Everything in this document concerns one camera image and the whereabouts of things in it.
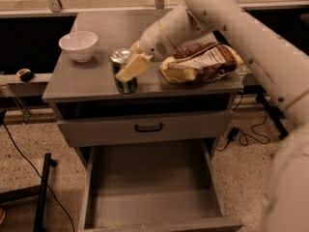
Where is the grey metal cabinet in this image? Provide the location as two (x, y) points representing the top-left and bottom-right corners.
(42, 10), (242, 163)

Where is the black stand frame left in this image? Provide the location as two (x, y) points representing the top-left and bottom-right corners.
(0, 153), (57, 232)

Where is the black drawer handle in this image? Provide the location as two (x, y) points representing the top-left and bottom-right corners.
(134, 123), (163, 132)

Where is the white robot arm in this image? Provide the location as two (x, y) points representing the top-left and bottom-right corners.
(131, 0), (309, 232)

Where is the closed grey top drawer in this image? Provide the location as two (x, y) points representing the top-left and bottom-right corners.
(58, 110), (233, 148)

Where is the open grey lower drawer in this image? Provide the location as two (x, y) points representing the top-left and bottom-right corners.
(78, 139), (243, 232)

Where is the small tape measure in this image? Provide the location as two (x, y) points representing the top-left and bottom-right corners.
(16, 69), (35, 82)

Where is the white ceramic bowl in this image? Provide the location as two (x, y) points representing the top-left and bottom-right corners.
(58, 31), (98, 63)

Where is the black cable on floor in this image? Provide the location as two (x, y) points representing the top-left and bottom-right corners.
(2, 119), (76, 232)

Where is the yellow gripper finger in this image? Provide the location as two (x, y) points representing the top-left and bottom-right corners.
(129, 41), (141, 53)
(116, 53), (153, 82)

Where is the brown yellow chip bag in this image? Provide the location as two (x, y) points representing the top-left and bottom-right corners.
(159, 42), (244, 84)

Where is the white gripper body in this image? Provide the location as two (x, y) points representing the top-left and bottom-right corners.
(139, 14), (181, 62)

